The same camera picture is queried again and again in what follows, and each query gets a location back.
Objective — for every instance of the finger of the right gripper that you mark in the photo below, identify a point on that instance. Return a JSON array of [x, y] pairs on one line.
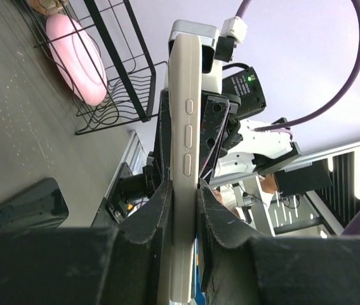
[[214, 116], [162, 144]]

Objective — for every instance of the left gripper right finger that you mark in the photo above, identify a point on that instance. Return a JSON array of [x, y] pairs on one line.
[[243, 266]]

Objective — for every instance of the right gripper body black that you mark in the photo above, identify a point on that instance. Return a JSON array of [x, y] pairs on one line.
[[230, 136]]

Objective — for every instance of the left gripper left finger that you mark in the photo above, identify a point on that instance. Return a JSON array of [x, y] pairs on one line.
[[128, 263]]

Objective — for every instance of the beige phone case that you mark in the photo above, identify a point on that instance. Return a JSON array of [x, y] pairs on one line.
[[184, 97]]

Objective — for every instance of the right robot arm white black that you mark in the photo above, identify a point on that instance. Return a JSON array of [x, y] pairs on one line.
[[270, 144]]

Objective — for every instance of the black smartphone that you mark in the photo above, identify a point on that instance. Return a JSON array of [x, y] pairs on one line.
[[41, 205]]

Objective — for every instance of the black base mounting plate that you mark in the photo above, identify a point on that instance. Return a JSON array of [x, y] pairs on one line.
[[127, 192]]

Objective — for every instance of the pink plate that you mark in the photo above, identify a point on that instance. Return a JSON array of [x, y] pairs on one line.
[[78, 59]]

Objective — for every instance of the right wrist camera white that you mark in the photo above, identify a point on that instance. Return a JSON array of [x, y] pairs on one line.
[[217, 46]]

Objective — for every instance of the black wire basket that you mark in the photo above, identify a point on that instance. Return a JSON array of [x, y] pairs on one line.
[[130, 71]]

